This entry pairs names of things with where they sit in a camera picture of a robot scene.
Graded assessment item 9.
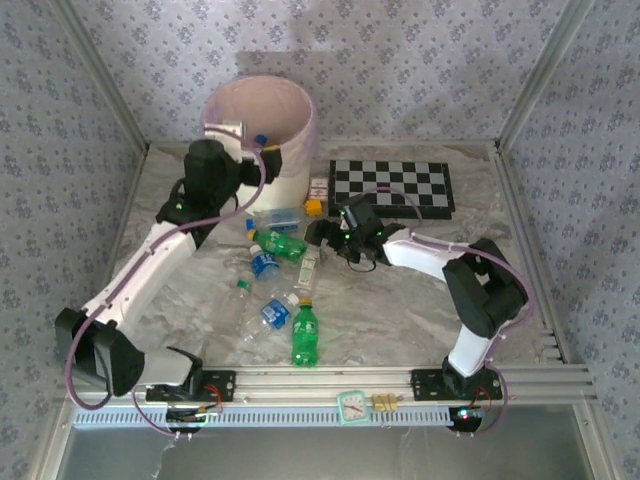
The blue label bottle white cap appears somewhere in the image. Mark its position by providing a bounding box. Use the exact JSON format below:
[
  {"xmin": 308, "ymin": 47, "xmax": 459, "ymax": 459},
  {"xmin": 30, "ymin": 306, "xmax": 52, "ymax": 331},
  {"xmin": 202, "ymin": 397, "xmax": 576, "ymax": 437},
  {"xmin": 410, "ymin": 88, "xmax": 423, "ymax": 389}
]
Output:
[
  {"xmin": 242, "ymin": 292, "xmax": 301, "ymax": 344},
  {"xmin": 248, "ymin": 243, "xmax": 282, "ymax": 284}
]

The green bottle with yellow cap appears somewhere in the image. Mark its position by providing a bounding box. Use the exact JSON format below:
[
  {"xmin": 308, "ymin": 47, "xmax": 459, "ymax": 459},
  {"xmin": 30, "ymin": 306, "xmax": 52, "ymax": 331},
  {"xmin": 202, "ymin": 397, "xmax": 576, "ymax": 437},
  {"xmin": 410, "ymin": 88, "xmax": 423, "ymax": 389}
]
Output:
[
  {"xmin": 291, "ymin": 298, "xmax": 321, "ymax": 369},
  {"xmin": 246, "ymin": 228, "xmax": 310, "ymax": 264}
]

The clear bottle with green cap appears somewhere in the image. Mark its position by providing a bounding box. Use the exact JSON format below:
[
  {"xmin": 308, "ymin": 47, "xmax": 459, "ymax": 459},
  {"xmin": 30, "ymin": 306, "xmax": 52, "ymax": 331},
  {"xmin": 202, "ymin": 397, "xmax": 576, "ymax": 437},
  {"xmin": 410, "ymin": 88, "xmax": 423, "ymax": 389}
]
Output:
[{"xmin": 214, "ymin": 279, "xmax": 253, "ymax": 334}]

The white round bin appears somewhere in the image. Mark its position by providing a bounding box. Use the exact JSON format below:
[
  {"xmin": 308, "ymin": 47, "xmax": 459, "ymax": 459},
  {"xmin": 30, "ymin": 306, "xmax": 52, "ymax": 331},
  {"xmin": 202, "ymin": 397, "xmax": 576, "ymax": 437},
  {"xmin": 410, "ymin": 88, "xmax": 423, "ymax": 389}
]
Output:
[{"xmin": 202, "ymin": 74, "xmax": 320, "ymax": 215}]

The pink plastic bin liner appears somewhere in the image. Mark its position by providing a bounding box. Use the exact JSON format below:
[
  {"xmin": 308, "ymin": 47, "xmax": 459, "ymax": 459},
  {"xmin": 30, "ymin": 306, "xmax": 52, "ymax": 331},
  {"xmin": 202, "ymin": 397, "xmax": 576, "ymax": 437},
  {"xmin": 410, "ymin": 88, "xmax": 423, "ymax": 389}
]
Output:
[{"xmin": 202, "ymin": 74, "xmax": 320, "ymax": 179}]

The clear flat plastic bottle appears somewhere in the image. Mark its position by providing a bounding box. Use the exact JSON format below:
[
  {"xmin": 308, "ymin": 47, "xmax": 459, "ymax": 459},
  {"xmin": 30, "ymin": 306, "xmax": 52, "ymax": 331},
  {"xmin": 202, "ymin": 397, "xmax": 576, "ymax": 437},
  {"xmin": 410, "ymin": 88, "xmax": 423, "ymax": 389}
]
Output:
[{"xmin": 257, "ymin": 206, "xmax": 305, "ymax": 235}]

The black white chessboard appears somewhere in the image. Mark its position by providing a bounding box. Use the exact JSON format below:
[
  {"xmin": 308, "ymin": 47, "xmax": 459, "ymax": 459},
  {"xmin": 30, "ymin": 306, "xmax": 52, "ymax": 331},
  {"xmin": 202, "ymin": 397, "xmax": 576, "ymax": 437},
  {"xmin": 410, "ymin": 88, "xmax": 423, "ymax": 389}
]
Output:
[{"xmin": 327, "ymin": 158, "xmax": 457, "ymax": 221}]

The small teal clock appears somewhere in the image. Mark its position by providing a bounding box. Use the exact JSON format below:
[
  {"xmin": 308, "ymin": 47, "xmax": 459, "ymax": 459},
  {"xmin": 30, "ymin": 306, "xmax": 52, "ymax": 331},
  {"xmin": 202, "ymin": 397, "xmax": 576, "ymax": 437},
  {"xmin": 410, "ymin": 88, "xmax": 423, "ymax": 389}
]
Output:
[{"xmin": 336, "ymin": 389, "xmax": 370, "ymax": 426}]

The grey metal panel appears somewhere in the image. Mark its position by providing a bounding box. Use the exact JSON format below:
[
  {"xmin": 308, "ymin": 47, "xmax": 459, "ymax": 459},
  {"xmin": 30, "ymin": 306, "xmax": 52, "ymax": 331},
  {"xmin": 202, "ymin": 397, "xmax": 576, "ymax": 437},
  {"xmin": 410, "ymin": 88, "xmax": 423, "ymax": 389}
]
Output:
[{"xmin": 49, "ymin": 424, "xmax": 601, "ymax": 480}]

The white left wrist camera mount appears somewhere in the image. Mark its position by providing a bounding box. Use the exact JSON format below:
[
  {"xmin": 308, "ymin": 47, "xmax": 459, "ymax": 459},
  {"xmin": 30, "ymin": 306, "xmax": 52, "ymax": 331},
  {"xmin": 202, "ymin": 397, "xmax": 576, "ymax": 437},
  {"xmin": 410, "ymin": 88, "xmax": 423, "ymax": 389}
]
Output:
[{"xmin": 203, "ymin": 121, "xmax": 251, "ymax": 151}]

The aluminium side rail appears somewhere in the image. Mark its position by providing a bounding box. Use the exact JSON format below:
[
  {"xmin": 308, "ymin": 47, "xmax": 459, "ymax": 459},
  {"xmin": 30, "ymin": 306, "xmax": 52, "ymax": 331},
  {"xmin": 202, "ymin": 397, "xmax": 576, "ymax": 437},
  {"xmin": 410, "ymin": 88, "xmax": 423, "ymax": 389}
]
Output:
[
  {"xmin": 77, "ymin": 144, "xmax": 154, "ymax": 369},
  {"xmin": 492, "ymin": 144, "xmax": 569, "ymax": 364}
]

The aluminium frame post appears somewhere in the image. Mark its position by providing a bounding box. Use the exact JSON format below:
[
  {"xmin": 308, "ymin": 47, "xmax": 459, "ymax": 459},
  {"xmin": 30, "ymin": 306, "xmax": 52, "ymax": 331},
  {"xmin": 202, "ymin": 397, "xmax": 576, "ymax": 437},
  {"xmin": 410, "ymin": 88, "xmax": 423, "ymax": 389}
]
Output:
[
  {"xmin": 494, "ymin": 0, "xmax": 597, "ymax": 154},
  {"xmin": 49, "ymin": 0, "xmax": 151, "ymax": 154}
]

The grey slotted cable duct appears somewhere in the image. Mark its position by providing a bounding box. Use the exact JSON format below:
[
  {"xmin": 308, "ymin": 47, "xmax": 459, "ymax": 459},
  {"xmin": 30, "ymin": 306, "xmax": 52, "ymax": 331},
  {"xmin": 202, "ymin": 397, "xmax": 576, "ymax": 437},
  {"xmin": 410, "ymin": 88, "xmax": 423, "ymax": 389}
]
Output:
[{"xmin": 72, "ymin": 404, "xmax": 454, "ymax": 429}]

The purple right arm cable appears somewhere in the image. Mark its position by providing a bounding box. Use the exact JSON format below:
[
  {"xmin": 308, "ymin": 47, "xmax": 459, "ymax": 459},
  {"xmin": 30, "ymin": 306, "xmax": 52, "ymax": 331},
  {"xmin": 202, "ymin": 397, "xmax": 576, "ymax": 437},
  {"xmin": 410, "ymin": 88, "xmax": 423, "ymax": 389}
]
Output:
[{"xmin": 369, "ymin": 186, "xmax": 540, "ymax": 441}]

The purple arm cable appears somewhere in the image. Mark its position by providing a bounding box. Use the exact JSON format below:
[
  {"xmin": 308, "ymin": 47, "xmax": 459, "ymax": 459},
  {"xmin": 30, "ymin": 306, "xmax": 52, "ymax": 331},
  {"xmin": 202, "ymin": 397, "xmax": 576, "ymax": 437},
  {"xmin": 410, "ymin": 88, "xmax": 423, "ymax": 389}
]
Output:
[
  {"xmin": 369, "ymin": 186, "xmax": 540, "ymax": 441},
  {"xmin": 65, "ymin": 149, "xmax": 269, "ymax": 441}
]

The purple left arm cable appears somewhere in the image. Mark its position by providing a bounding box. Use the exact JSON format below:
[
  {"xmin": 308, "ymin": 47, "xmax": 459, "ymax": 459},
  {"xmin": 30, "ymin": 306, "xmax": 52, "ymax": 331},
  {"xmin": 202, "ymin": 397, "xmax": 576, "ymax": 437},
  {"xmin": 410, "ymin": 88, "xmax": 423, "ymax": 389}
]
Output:
[{"xmin": 65, "ymin": 149, "xmax": 269, "ymax": 441}]

